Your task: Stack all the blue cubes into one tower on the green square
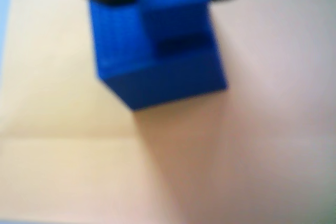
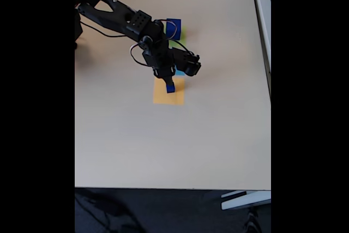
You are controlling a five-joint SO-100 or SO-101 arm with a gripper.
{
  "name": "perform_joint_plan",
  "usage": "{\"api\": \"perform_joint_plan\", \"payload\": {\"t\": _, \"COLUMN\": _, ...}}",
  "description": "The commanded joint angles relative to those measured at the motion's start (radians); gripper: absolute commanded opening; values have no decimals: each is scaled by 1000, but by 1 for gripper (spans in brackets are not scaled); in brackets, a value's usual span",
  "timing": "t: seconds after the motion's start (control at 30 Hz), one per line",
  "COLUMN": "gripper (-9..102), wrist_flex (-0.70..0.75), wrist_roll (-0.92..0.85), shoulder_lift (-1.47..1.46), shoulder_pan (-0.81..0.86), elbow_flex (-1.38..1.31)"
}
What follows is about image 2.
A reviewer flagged large blue cube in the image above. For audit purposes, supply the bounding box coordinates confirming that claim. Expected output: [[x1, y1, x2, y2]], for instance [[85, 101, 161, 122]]
[[165, 18, 182, 40]]

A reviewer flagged orange paper square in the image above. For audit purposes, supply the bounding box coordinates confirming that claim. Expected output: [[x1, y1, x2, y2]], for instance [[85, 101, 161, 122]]
[[152, 76, 185, 105]]

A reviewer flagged green paper square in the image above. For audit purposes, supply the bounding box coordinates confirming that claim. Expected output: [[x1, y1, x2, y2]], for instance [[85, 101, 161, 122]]
[[163, 25, 188, 50]]

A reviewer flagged white side desk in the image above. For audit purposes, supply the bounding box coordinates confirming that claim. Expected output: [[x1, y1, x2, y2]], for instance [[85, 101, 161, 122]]
[[250, 0, 272, 103]]

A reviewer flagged white table leg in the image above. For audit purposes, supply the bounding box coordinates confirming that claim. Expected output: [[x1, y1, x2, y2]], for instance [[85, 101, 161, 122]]
[[220, 190, 272, 211]]

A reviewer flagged black camera box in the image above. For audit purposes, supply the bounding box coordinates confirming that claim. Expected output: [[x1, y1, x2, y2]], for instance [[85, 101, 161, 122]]
[[171, 47, 202, 77]]

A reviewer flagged short black cable loop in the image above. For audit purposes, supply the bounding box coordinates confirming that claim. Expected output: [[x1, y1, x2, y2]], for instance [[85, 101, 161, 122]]
[[155, 19, 178, 39]]

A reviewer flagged long black cable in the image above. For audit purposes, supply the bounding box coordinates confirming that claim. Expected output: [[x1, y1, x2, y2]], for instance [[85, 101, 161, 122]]
[[80, 21, 199, 67]]

